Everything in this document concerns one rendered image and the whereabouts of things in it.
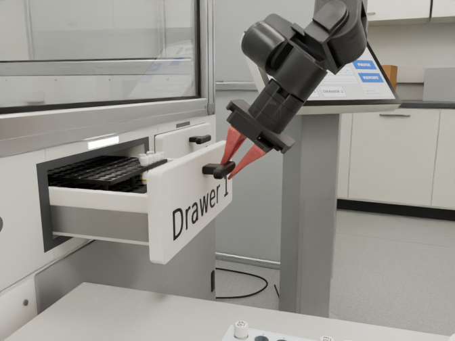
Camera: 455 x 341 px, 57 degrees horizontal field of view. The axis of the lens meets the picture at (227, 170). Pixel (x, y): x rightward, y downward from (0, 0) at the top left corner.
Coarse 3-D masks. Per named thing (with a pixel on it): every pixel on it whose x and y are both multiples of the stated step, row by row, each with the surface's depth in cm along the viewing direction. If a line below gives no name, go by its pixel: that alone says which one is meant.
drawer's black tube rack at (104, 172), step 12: (108, 156) 73; (120, 156) 73; (60, 168) 62; (72, 168) 62; (84, 168) 63; (96, 168) 63; (108, 168) 62; (120, 168) 63; (48, 180) 57; (60, 180) 56; (72, 180) 56; (84, 180) 55; (96, 180) 55; (132, 180) 63; (132, 192) 60; (144, 192) 64
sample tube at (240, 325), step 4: (236, 324) 38; (240, 324) 38; (244, 324) 38; (236, 328) 38; (240, 328) 37; (244, 328) 37; (236, 332) 38; (240, 332) 37; (244, 332) 38; (236, 336) 39; (240, 336) 38; (244, 336) 38
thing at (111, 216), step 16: (64, 192) 52; (80, 192) 51; (96, 192) 51; (112, 192) 51; (64, 208) 52; (80, 208) 52; (96, 208) 51; (112, 208) 51; (128, 208) 50; (144, 208) 49; (64, 224) 53; (80, 224) 52; (96, 224) 51; (112, 224) 51; (128, 224) 50; (144, 224) 49; (112, 240) 51; (128, 240) 51; (144, 240) 50
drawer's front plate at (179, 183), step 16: (224, 144) 68; (176, 160) 53; (192, 160) 55; (208, 160) 61; (160, 176) 46; (176, 176) 50; (192, 176) 55; (208, 176) 61; (160, 192) 46; (176, 192) 50; (192, 192) 56; (208, 192) 62; (224, 192) 70; (160, 208) 46; (176, 208) 51; (192, 208) 56; (208, 208) 62; (160, 224) 47; (176, 224) 51; (192, 224) 56; (160, 240) 47; (176, 240) 51; (160, 256) 48
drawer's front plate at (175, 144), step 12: (180, 132) 87; (192, 132) 94; (204, 132) 102; (156, 144) 80; (168, 144) 82; (180, 144) 88; (192, 144) 94; (204, 144) 102; (168, 156) 82; (180, 156) 88
